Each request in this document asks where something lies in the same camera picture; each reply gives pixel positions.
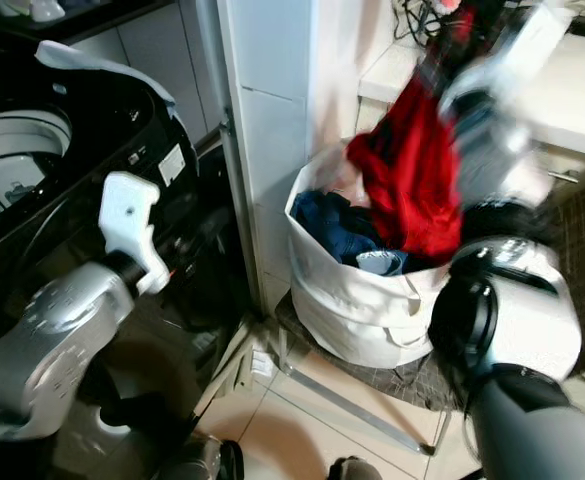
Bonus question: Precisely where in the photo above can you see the red garment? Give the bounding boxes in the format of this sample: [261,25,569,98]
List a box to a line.
[346,8,483,263]

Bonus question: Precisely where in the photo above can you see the black top-load washing machine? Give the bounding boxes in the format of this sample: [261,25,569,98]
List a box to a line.
[0,22,238,480]

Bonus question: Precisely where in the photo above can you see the white counter cabinet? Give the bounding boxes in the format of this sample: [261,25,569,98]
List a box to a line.
[357,30,585,191]

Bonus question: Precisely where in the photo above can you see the dark blue garment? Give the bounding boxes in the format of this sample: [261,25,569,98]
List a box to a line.
[294,190,383,267]

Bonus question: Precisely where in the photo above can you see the pale pink garment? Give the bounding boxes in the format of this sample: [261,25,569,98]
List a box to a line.
[292,148,365,201]

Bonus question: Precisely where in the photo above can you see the white fabric laundry basket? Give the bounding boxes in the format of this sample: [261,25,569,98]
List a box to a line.
[282,148,468,373]

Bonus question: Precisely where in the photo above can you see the light blue garment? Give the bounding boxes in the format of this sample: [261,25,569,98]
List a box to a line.
[356,248,411,278]

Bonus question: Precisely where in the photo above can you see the white cloth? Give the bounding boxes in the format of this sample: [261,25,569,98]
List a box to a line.
[34,40,183,121]

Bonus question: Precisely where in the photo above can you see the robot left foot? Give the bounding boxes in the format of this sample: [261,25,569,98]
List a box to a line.
[160,437,245,480]

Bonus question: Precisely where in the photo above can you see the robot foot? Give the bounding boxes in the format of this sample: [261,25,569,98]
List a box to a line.
[326,456,385,480]
[160,437,245,480]

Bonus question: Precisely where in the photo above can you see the grey cushioned metal stool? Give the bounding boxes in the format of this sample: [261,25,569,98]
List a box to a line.
[257,295,463,459]

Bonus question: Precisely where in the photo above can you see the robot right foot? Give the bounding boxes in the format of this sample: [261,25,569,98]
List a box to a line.
[326,456,385,480]

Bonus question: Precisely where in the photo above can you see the black cable bundle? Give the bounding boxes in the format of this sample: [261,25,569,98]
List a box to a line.
[390,0,548,51]

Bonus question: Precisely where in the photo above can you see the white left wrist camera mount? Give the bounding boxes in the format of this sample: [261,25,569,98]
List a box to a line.
[99,171,169,296]

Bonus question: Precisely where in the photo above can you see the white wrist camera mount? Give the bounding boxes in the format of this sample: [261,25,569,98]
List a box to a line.
[437,5,578,141]
[99,171,169,296]

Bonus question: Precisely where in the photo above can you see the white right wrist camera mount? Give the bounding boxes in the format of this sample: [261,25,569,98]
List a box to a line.
[437,5,578,141]

